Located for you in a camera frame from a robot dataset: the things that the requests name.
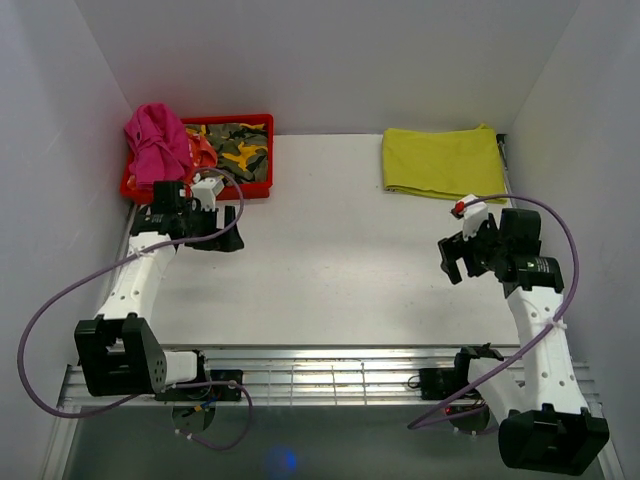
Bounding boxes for red plastic bin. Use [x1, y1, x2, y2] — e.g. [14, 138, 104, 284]
[118, 113, 275, 205]

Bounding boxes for camouflage garment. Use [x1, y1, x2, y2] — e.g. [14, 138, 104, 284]
[185, 123, 269, 184]

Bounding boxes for pink garment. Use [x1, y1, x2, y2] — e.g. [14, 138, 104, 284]
[124, 103, 192, 190]

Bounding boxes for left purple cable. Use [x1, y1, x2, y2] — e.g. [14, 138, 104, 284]
[16, 167, 255, 451]

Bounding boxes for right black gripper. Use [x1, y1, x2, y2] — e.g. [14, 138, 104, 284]
[437, 213, 507, 284]

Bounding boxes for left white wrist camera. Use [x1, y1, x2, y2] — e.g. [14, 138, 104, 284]
[191, 176, 224, 211]

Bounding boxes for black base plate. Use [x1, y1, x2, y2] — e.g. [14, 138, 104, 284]
[166, 369, 244, 403]
[407, 367, 469, 400]

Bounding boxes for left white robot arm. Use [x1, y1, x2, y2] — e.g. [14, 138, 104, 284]
[74, 176, 244, 400]

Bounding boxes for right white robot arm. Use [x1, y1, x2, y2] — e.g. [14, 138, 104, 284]
[438, 200, 609, 476]

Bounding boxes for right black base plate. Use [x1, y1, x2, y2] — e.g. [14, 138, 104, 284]
[407, 367, 469, 400]

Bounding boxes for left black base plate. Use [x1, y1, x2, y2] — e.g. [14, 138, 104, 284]
[166, 369, 244, 403]

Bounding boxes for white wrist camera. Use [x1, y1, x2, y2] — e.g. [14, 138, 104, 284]
[191, 176, 224, 211]
[451, 194, 489, 241]

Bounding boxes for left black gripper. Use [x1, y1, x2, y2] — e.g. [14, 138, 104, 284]
[179, 203, 244, 253]

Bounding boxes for yellow-green trousers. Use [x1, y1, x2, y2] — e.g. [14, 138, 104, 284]
[382, 124, 506, 200]

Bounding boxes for orange patterned garment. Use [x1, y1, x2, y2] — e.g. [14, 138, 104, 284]
[189, 135, 218, 169]

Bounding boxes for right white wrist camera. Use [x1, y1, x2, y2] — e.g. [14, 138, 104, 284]
[451, 194, 489, 241]

